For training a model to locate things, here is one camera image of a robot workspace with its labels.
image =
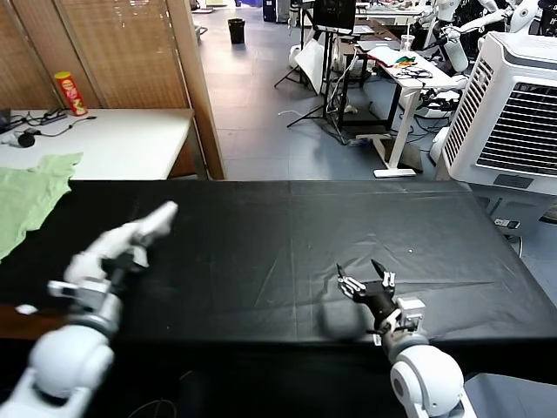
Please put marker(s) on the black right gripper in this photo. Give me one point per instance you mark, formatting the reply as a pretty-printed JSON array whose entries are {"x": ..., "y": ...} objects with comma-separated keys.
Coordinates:
[{"x": 380, "y": 300}]

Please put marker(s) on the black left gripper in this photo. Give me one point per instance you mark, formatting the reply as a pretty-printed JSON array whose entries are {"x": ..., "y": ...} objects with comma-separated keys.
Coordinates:
[{"x": 119, "y": 267}]

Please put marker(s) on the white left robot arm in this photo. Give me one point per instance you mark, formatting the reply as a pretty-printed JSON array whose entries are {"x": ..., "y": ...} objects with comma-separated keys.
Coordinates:
[{"x": 65, "y": 357}]

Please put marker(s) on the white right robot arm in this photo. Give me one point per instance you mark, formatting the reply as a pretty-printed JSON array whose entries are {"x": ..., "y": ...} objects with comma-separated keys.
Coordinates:
[{"x": 426, "y": 379}]

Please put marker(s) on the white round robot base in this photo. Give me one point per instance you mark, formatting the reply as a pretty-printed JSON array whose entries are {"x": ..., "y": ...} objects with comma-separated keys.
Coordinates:
[{"x": 439, "y": 146}]

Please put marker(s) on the black table cover cloth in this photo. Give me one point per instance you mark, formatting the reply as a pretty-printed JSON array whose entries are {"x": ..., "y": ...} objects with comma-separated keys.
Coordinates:
[{"x": 261, "y": 244}]

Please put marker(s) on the light green t-shirt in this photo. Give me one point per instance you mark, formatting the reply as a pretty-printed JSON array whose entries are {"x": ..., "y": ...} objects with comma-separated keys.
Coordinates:
[{"x": 26, "y": 196}]

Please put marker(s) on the white side table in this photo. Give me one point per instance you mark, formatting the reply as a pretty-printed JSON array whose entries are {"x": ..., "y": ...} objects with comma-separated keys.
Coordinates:
[{"x": 130, "y": 139}]

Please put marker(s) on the small white socket box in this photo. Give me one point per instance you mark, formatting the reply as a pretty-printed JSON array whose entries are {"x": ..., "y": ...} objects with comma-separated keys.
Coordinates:
[{"x": 507, "y": 223}]

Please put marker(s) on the black white handheld device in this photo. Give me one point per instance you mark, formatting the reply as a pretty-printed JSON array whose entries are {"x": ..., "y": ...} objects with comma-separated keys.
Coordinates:
[{"x": 26, "y": 139}]

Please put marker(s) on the white standing desk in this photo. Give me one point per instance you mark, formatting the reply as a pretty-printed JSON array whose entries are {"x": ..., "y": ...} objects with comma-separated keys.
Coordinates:
[{"x": 402, "y": 126}]

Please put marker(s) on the black power strip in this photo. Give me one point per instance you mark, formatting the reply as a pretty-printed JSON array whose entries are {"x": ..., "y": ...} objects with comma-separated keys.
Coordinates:
[{"x": 55, "y": 116}]

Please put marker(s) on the red chips can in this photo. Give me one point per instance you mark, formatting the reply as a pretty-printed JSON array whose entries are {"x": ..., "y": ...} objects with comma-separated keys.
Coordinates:
[{"x": 71, "y": 93}]

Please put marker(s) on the black monitor tripod stand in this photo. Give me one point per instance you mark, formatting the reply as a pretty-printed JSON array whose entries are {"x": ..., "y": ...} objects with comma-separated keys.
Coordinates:
[{"x": 327, "y": 87}]

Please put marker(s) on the white air cooler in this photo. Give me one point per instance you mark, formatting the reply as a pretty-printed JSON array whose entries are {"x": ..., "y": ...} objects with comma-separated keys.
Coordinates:
[{"x": 500, "y": 130}]

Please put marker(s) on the wooden folding screen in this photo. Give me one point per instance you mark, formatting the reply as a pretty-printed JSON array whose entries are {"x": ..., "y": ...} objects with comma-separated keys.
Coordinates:
[{"x": 122, "y": 52}]

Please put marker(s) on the orange green cloth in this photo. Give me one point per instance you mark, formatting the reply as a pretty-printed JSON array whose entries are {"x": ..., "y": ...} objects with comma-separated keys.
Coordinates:
[{"x": 407, "y": 60}]

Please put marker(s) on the black light stand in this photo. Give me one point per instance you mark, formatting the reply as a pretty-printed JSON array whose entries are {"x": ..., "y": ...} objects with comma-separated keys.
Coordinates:
[{"x": 300, "y": 65}]

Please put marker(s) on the teal folded cloth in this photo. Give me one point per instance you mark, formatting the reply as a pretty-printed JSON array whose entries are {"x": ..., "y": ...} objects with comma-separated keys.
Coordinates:
[{"x": 383, "y": 54}]

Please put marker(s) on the white reflector board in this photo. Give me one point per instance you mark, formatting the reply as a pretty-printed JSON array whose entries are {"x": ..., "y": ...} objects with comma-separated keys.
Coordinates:
[{"x": 311, "y": 61}]

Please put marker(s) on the clear plastic cup with straw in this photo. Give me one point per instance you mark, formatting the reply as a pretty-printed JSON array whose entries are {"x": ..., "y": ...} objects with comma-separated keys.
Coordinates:
[{"x": 407, "y": 42}]

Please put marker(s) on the white humanoid robot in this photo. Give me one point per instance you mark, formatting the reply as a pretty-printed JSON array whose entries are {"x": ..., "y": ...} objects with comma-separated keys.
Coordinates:
[{"x": 454, "y": 48}]

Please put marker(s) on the black trash bin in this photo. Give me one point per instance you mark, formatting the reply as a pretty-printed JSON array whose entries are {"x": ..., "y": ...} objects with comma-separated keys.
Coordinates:
[{"x": 236, "y": 30}]

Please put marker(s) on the black monitor on stand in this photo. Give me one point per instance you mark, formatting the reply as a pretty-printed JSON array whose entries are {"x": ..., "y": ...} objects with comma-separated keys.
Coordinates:
[{"x": 334, "y": 12}]

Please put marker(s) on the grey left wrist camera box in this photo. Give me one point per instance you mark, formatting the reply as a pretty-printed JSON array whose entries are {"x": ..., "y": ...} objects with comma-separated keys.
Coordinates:
[{"x": 85, "y": 294}]

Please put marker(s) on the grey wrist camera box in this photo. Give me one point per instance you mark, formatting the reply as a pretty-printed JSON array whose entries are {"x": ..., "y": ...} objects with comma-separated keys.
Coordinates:
[
  {"x": 85, "y": 294},
  {"x": 411, "y": 311}
]

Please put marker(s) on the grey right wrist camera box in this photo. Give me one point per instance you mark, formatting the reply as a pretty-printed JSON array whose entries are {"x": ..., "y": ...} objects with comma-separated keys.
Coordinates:
[{"x": 411, "y": 311}]

